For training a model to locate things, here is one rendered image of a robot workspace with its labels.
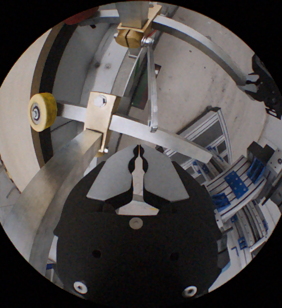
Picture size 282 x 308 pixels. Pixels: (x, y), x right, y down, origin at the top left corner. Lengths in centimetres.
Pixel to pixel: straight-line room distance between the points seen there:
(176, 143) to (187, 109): 96
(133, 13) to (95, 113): 19
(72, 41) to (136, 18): 24
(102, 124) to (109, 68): 31
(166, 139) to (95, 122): 14
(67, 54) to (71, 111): 22
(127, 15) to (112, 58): 30
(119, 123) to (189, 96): 103
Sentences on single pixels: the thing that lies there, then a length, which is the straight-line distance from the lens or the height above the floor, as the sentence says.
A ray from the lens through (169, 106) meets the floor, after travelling 108.
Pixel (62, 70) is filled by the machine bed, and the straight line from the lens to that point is 37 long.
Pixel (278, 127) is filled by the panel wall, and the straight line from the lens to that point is 289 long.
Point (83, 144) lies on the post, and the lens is 15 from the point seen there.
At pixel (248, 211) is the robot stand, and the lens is 80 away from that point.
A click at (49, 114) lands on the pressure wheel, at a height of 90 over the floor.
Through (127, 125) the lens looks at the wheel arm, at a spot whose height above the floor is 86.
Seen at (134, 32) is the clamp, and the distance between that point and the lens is 21.
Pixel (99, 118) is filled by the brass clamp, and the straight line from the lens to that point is 19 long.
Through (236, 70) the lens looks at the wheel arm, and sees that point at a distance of 31.
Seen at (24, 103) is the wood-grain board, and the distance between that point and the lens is 30.
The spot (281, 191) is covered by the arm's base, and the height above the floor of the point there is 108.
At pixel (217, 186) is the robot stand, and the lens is 71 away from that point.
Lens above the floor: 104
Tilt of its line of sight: 58 degrees down
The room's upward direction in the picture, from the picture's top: 179 degrees counter-clockwise
